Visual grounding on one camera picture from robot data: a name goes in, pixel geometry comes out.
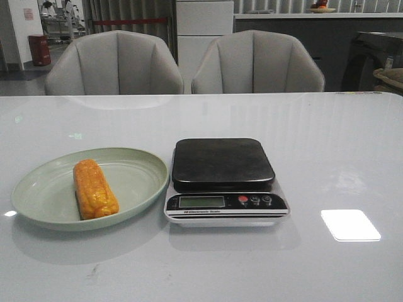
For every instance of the orange corn cob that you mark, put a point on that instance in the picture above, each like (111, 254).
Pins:
(94, 195)

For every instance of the black silver kitchen scale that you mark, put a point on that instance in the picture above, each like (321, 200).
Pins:
(223, 182)

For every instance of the right grey upholstered chair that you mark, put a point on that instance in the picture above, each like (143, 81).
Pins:
(254, 61)

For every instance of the grey upholstered chair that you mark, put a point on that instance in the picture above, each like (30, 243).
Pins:
(113, 63)
(254, 61)

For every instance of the left grey upholstered chair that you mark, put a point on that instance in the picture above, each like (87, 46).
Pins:
(113, 63)

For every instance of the pale green plate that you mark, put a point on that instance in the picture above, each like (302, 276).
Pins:
(46, 196)

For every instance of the white cabinet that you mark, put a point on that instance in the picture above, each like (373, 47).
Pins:
(197, 24)

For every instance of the red barrier belt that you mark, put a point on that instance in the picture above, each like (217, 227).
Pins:
(131, 22)

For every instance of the dark grey counter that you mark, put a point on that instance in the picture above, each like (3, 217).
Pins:
(326, 36)

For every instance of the fruit bowl on counter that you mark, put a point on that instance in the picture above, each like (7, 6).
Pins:
(320, 6)

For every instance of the red waste bin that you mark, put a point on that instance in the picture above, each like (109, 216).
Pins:
(39, 49)

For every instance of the dark side table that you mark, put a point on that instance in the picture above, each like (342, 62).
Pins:
(370, 51)

